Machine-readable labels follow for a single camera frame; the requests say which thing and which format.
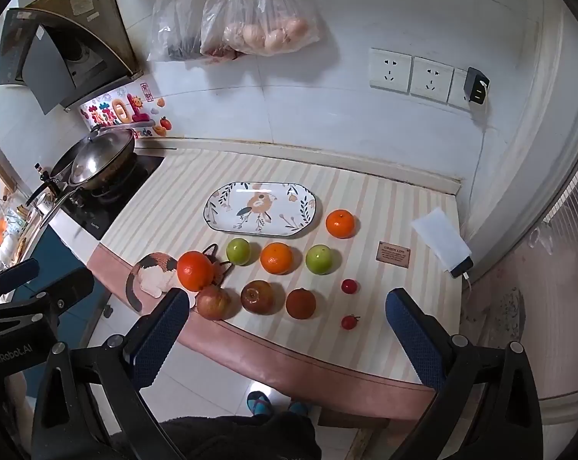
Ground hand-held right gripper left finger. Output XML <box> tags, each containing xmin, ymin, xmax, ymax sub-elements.
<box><xmin>30</xmin><ymin>287</ymin><xmax>194</xmax><ymax>460</ymax></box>

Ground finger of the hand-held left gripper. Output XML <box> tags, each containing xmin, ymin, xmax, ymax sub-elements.
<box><xmin>11</xmin><ymin>267</ymin><xmax>96</xmax><ymax>331</ymax></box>
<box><xmin>0</xmin><ymin>258</ymin><xmax>39</xmax><ymax>304</ymax></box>

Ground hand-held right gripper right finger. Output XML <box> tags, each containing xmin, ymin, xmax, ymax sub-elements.
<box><xmin>385</xmin><ymin>287</ymin><xmax>543</xmax><ymax>460</ymax></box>

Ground striped red apple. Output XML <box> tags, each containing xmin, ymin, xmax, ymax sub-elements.
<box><xmin>195</xmin><ymin>286</ymin><xmax>232</xmax><ymax>320</ymax></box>

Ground large orange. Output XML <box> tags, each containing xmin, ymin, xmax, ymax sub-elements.
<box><xmin>176</xmin><ymin>251</ymin><xmax>214</xmax><ymax>292</ymax></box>

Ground dark red apple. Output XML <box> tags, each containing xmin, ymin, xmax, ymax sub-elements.
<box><xmin>241</xmin><ymin>280</ymin><xmax>276</xmax><ymax>315</ymax></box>

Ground dark brown round fruit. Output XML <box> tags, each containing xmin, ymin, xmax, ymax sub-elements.
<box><xmin>285</xmin><ymin>288</ymin><xmax>317</xmax><ymax>320</ymax></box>

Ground green apple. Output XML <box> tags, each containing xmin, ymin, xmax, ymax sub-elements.
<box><xmin>226</xmin><ymin>238</ymin><xmax>251</xmax><ymax>266</ymax></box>
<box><xmin>305</xmin><ymin>244</ymin><xmax>334</xmax><ymax>275</ymax></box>

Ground floral oval plate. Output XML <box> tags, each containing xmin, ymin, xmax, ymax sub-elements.
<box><xmin>203</xmin><ymin>181</ymin><xmax>319</xmax><ymax>239</ymax></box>

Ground blue base cabinet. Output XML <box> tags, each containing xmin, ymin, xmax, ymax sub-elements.
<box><xmin>11</xmin><ymin>223</ymin><xmax>112</xmax><ymax>341</ymax></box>

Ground assorted kitchen items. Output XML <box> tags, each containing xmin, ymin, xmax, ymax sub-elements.
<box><xmin>0</xmin><ymin>196</ymin><xmax>41</xmax><ymax>264</ymax></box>

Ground calico cat decoration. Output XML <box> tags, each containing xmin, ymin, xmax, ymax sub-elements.
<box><xmin>125</xmin><ymin>244</ymin><xmax>234</xmax><ymax>312</ymax></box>

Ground brown label patch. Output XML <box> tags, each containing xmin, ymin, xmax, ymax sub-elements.
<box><xmin>376</xmin><ymin>241</ymin><xmax>411</xmax><ymax>266</ymax></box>

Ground white paper sheet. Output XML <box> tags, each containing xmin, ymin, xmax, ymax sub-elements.
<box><xmin>411</xmin><ymin>207</ymin><xmax>472</xmax><ymax>271</ymax></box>

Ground black glass cooktop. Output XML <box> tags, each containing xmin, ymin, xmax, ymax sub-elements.
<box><xmin>61</xmin><ymin>153</ymin><xmax>165</xmax><ymax>240</ymax></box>

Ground black frying pan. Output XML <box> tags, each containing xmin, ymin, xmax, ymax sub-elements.
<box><xmin>25</xmin><ymin>136</ymin><xmax>91</xmax><ymax>207</ymax></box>

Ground steel wok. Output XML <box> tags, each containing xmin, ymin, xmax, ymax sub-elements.
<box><xmin>39</xmin><ymin>146</ymin><xmax>137</xmax><ymax>229</ymax></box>

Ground person's dark clothing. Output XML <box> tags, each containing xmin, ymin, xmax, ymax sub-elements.
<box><xmin>159</xmin><ymin>414</ymin><xmax>323</xmax><ymax>460</ymax></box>

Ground steel wok lid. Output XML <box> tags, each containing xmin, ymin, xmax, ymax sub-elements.
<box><xmin>69</xmin><ymin>127</ymin><xmax>135</xmax><ymax>187</ymax></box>

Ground striped table mat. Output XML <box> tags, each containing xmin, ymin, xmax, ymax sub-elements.
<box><xmin>87</xmin><ymin>148</ymin><xmax>464</xmax><ymax>422</ymax></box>

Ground black range hood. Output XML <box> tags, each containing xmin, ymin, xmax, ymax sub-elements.
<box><xmin>0</xmin><ymin>7</ymin><xmax>143</xmax><ymax>116</ymax></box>

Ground black charger plug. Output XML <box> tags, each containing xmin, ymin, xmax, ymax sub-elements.
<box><xmin>463</xmin><ymin>67</ymin><xmax>491</xmax><ymax>105</ymax></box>

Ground clear bag with brown contents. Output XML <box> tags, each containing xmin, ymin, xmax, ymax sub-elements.
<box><xmin>200</xmin><ymin>42</ymin><xmax>246</xmax><ymax>61</ymax></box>

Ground clear bag with dark contents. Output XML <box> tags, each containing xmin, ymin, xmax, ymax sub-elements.
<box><xmin>147</xmin><ymin>0</ymin><xmax>213</xmax><ymax>63</ymax></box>

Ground clear bag of eggs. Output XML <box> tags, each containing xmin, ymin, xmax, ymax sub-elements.
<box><xmin>200</xmin><ymin>0</ymin><xmax>321</xmax><ymax>57</ymax></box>

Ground colourful wall stickers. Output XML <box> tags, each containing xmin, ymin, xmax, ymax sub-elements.
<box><xmin>79</xmin><ymin>81</ymin><xmax>172</xmax><ymax>140</ymax></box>

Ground white charging cable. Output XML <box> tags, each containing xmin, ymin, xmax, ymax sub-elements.
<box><xmin>463</xmin><ymin>100</ymin><xmax>491</xmax><ymax>293</ymax></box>

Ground white wall socket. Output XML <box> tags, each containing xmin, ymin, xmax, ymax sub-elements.
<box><xmin>410</xmin><ymin>56</ymin><xmax>455</xmax><ymax>104</ymax></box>
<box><xmin>448</xmin><ymin>68</ymin><xmax>476</xmax><ymax>111</ymax></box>
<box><xmin>369</xmin><ymin>48</ymin><xmax>413</xmax><ymax>95</ymax></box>

